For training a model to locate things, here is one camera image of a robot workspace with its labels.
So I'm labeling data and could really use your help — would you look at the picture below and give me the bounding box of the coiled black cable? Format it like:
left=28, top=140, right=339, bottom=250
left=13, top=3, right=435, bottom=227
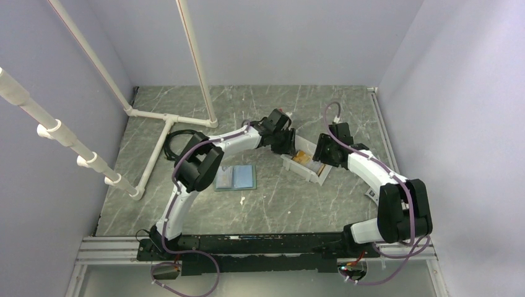
left=163, top=129, right=202, bottom=161

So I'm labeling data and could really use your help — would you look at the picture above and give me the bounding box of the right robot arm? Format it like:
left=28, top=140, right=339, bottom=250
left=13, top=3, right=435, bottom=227
left=313, top=101, right=433, bottom=257

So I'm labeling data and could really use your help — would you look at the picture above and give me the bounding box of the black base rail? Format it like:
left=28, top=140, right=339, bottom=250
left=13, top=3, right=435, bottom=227
left=137, top=232, right=379, bottom=276

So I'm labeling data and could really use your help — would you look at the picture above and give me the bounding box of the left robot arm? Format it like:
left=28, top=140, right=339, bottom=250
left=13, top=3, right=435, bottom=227
left=149, top=109, right=296, bottom=260

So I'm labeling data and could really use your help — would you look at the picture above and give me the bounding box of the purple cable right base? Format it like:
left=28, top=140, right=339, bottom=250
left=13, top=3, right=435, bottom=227
left=339, top=235, right=432, bottom=287

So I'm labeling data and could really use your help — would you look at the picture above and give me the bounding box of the white pvc pipe frame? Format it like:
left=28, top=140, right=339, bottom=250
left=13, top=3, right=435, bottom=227
left=1, top=1, right=218, bottom=200

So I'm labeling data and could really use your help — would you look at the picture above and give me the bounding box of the green card holder wallet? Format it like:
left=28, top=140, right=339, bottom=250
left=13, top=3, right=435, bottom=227
left=214, top=165, right=257, bottom=191

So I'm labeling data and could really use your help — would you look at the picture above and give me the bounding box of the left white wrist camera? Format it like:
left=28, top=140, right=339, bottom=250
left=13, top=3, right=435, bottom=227
left=279, top=108, right=293, bottom=119

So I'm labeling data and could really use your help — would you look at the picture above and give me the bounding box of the red handled adjustable wrench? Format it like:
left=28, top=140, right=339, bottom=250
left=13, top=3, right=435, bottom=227
left=365, top=188, right=379, bottom=204

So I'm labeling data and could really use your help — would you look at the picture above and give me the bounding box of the silver vip credit card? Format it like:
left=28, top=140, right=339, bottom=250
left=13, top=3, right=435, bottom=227
left=215, top=166, right=234, bottom=189

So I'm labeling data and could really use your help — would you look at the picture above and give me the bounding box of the aluminium rail right side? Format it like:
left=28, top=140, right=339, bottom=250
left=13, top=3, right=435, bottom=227
left=366, top=86, right=438, bottom=261

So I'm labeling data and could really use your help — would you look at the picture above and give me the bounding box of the stack of credit cards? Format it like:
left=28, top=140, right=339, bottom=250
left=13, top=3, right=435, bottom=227
left=292, top=150, right=325, bottom=176

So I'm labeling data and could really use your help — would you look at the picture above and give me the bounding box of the clear plastic bin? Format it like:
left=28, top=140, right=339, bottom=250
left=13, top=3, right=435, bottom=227
left=280, top=136, right=332, bottom=186

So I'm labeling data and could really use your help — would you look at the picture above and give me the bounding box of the purple cable base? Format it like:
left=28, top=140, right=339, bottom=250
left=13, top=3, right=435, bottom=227
left=339, top=235, right=432, bottom=287
left=150, top=246, right=225, bottom=297

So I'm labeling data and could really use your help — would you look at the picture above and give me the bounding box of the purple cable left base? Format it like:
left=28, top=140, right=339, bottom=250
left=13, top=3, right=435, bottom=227
left=150, top=246, right=225, bottom=297

